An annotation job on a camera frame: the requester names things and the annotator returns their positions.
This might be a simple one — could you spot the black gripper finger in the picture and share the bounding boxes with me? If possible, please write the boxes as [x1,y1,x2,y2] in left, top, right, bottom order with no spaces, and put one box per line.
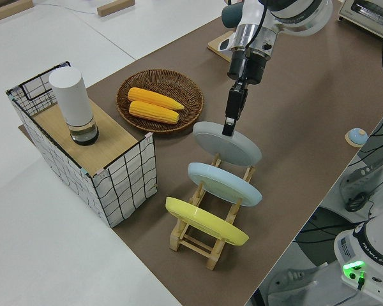
[239,83,250,121]
[222,82,244,137]

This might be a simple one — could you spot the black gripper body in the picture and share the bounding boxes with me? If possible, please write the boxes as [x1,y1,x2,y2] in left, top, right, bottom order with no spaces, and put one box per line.
[227,47,273,87]

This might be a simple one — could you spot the gray plate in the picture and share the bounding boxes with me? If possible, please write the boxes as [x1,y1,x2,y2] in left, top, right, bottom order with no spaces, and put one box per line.
[192,120,263,167]

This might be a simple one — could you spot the light blue plate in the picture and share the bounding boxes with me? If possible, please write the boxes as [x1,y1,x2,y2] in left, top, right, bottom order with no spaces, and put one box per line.
[187,161,264,208]

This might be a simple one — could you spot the yellow plate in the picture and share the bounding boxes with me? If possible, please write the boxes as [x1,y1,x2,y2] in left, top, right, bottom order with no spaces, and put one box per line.
[165,196,250,247]

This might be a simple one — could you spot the wooden plate rack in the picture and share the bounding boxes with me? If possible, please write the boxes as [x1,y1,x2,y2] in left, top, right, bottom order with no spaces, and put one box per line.
[169,152,258,272]

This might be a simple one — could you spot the light wooden cutting board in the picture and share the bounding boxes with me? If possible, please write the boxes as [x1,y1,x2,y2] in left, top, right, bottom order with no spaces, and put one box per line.
[207,30,241,63]

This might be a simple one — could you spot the brown table mat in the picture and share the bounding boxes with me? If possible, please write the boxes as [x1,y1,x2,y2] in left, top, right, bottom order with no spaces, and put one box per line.
[18,0,383,306]

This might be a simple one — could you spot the brown wicker basket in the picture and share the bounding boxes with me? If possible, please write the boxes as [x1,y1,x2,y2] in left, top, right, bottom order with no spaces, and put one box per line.
[116,69,206,134]

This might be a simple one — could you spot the yellow corn cob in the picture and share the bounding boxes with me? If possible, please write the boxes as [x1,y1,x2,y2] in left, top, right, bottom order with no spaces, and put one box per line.
[128,100,181,125]
[127,87,186,112]

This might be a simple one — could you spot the blue dome call bell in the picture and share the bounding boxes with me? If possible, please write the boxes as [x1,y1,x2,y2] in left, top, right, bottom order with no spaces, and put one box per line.
[345,127,368,149]

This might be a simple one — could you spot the wooden basket lid board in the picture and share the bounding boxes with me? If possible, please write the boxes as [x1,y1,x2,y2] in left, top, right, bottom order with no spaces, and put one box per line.
[31,101,139,170]

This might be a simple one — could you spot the white toaster oven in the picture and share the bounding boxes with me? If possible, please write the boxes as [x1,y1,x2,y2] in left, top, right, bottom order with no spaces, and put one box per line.
[338,0,383,41]

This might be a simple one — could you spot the light wooden block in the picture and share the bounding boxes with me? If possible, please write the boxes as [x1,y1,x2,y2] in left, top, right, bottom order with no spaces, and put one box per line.
[0,0,34,23]
[96,0,136,18]

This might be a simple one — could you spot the white cylinder with clear base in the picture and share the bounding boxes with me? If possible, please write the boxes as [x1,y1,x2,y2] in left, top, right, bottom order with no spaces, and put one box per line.
[49,66,100,147]

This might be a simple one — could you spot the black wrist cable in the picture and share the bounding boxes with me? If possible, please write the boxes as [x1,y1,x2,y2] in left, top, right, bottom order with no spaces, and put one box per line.
[245,0,271,58]

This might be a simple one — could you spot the wire basket with grid liner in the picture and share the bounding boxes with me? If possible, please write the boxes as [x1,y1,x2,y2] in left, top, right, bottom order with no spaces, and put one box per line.
[5,60,158,229]

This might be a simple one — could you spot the black cable bundle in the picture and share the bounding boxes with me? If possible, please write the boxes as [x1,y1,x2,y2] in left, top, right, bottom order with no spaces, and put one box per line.
[343,190,377,214]

